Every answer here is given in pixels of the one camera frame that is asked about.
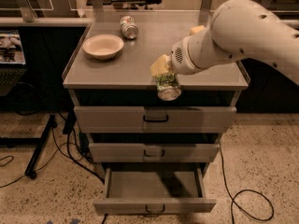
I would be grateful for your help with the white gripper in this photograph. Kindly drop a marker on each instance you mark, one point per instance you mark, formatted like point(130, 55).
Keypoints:
point(179, 59)

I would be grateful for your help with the green soda can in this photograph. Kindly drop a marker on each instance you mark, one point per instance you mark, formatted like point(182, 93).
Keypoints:
point(168, 88)

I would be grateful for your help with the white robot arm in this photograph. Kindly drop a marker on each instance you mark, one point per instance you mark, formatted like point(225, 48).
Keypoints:
point(238, 29)

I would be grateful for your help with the silver red soda can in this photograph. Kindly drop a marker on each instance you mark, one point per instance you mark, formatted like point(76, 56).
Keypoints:
point(129, 28)

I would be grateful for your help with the grey drawer cabinet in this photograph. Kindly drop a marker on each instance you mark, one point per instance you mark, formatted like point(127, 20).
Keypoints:
point(126, 81)

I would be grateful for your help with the top grey drawer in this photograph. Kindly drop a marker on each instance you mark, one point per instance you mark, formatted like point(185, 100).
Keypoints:
point(152, 119)

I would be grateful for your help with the grey drawer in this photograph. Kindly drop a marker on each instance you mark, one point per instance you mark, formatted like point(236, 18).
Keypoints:
point(152, 119)
point(153, 189)
point(131, 152)

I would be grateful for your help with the middle grey drawer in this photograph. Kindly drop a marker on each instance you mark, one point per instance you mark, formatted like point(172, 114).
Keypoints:
point(131, 152)

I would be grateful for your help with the bottom grey drawer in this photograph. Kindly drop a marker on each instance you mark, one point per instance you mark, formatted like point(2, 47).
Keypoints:
point(153, 189)

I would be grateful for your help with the yellow sponge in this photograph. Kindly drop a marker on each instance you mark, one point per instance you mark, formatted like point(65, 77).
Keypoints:
point(197, 29)

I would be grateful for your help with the white bowl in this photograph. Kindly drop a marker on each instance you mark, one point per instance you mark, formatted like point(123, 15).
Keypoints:
point(103, 47)

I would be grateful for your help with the monitor screen at left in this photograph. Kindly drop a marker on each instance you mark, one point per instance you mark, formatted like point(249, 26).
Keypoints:
point(11, 51)

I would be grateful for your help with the black keyboard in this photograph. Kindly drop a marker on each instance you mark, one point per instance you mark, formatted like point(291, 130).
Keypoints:
point(9, 78)

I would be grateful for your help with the black stand leg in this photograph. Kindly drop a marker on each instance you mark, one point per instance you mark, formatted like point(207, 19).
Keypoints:
point(30, 170)

